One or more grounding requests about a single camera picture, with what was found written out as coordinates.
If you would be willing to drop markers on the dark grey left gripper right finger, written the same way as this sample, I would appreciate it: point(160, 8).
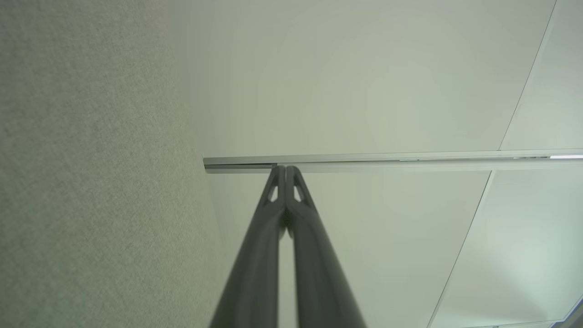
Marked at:
point(319, 282)

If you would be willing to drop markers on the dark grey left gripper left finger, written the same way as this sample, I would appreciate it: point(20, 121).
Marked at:
point(255, 282)

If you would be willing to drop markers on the silver wall rail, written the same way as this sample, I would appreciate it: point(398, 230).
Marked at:
point(410, 164)

